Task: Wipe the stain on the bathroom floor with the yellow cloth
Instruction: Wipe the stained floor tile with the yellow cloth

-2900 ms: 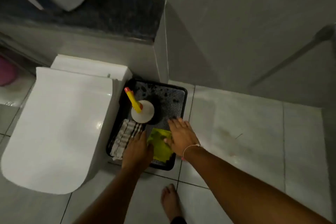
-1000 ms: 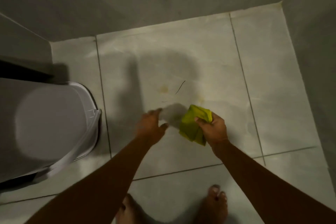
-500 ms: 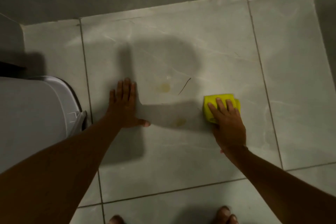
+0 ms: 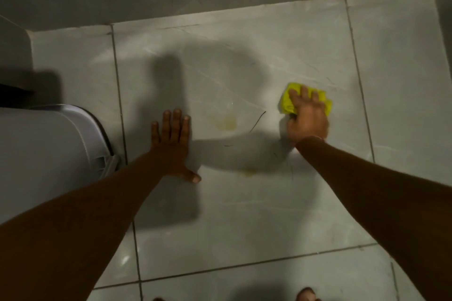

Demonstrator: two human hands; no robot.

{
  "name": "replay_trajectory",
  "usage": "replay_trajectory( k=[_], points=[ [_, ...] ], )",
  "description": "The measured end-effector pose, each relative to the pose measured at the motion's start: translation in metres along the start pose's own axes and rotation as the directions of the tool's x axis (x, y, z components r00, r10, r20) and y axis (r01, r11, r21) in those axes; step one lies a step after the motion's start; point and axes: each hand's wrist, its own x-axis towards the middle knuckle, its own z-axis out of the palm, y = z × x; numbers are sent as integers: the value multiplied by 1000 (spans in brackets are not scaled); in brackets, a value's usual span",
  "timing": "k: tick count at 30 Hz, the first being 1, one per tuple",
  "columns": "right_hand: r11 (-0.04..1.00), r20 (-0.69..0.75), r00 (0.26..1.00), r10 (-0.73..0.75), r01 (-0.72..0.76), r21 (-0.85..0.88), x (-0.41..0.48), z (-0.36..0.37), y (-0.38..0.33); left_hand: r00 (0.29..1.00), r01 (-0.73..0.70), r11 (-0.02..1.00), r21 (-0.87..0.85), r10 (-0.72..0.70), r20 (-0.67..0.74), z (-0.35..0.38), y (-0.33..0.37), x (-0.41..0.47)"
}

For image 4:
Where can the person's left hand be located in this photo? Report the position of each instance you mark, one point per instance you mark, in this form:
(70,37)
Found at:
(173,154)

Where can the person's right hand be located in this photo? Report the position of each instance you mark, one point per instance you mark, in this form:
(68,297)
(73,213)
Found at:
(309,121)

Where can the person's left thumb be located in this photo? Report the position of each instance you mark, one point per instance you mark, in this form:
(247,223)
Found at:
(192,176)

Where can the person's left middle finger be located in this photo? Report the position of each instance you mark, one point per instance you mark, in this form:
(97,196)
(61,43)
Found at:
(176,126)

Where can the person's right little finger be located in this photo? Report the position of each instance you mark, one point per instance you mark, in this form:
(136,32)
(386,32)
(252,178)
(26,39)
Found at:
(322,105)

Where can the person's left little finger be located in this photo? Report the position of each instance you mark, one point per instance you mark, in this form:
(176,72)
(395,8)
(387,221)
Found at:
(155,133)

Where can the person's right middle finger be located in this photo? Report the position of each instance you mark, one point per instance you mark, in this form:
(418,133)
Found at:
(304,94)

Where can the person's right thumb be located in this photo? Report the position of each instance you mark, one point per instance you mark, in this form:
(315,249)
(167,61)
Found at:
(291,125)

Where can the yellow cleaning cloth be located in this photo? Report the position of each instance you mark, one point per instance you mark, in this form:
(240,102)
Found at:
(285,103)

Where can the person's left forearm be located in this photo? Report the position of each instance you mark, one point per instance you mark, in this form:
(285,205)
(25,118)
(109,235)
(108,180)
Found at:
(81,226)

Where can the person's right forearm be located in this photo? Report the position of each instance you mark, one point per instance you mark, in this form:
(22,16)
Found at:
(381,202)

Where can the dark hair strand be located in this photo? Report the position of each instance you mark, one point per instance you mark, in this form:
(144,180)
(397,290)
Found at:
(257,121)

